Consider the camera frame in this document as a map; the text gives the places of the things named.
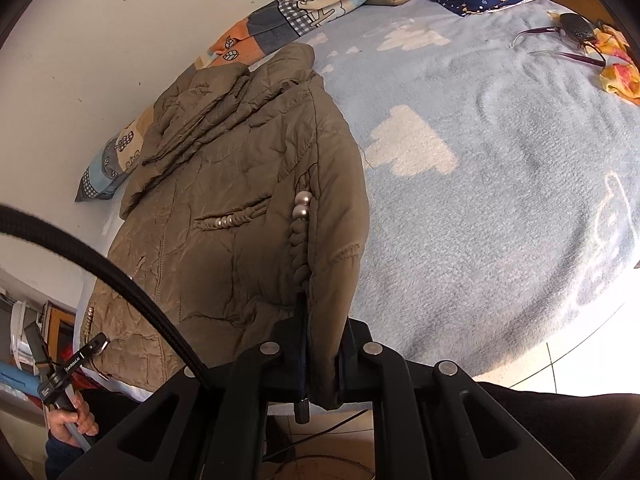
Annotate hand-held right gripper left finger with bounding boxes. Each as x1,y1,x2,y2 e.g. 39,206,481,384
55,294,312,480

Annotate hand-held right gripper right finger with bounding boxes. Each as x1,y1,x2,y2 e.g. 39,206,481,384
332,319,576,480

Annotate brown quilted jacket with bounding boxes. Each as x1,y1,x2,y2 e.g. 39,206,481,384
77,42,372,411

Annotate person's left forearm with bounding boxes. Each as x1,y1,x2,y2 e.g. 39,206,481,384
45,436,98,480

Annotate person's left hand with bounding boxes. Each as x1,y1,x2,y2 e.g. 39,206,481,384
49,393,100,449

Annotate light blue pole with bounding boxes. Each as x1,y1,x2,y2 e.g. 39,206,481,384
0,363,42,397

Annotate light blue cloud-print blanket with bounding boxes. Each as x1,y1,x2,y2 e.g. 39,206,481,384
82,0,640,402

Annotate patchwork quilt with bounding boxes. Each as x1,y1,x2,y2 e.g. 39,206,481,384
75,0,451,204

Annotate purple-framed glasses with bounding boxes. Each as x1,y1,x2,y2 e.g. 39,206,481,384
510,24,609,69

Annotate yellow floral cloth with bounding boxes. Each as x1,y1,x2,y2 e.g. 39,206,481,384
547,10,640,107

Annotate black glasses case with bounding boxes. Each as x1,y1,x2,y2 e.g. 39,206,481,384
558,11,601,50

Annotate wooden furniture frame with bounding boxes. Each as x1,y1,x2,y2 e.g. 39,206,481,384
44,304,79,362

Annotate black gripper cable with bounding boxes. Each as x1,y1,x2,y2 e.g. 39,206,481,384
0,204,214,394

